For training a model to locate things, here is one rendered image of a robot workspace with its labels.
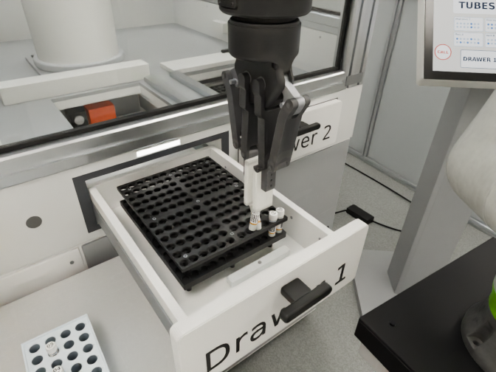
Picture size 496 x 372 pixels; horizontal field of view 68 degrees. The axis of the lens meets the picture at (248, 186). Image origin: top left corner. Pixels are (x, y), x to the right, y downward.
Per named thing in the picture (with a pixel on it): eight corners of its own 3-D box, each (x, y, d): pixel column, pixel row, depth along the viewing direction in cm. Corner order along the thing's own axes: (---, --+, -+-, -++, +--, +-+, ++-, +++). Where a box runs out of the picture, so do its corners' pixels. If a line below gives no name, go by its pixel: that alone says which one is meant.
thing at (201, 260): (287, 220, 55) (288, 217, 54) (182, 273, 46) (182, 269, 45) (279, 214, 56) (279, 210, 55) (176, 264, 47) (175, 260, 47)
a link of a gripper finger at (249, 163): (247, 162, 46) (243, 159, 46) (246, 206, 50) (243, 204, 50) (266, 155, 47) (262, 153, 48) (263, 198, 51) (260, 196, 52)
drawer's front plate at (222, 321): (354, 278, 55) (370, 223, 49) (185, 397, 41) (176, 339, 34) (345, 271, 57) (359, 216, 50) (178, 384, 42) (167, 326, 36)
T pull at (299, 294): (332, 293, 43) (333, 286, 42) (285, 326, 39) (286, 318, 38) (310, 274, 45) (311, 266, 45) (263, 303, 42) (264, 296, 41)
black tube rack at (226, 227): (284, 248, 58) (288, 216, 54) (186, 302, 49) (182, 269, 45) (209, 184, 72) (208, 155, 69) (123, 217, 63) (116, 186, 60)
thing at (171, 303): (339, 269, 55) (347, 239, 51) (189, 368, 42) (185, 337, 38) (201, 159, 81) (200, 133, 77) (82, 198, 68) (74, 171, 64)
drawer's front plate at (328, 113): (335, 142, 92) (343, 100, 86) (243, 178, 77) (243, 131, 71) (330, 139, 93) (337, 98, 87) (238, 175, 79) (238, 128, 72)
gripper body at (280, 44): (210, 12, 38) (214, 99, 43) (262, 26, 32) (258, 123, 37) (266, 7, 42) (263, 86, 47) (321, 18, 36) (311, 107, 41)
